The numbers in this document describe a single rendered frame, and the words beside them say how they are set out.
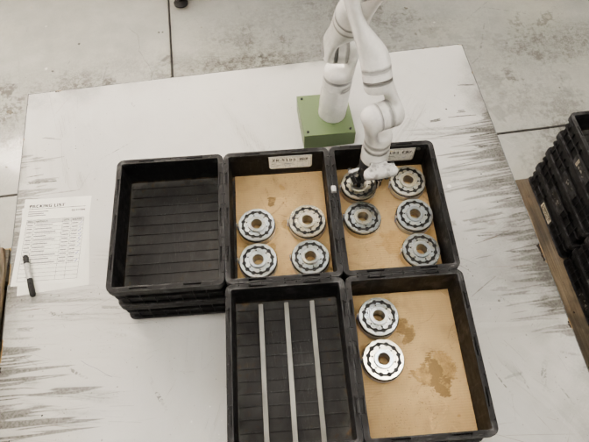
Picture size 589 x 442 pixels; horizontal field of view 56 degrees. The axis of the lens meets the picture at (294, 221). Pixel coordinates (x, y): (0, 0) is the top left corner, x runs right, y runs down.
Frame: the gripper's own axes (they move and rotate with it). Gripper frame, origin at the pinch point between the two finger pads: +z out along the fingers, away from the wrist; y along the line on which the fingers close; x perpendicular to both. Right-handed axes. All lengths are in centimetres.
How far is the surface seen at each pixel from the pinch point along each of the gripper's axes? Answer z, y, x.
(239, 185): 2.2, 37.0, -8.2
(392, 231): 2.2, -3.1, 15.2
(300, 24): 85, -11, -159
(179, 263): 2, 57, 13
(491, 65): 85, -104, -108
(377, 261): 2.2, 3.4, 23.5
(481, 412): -3, -9, 67
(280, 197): 2.2, 26.1, -1.8
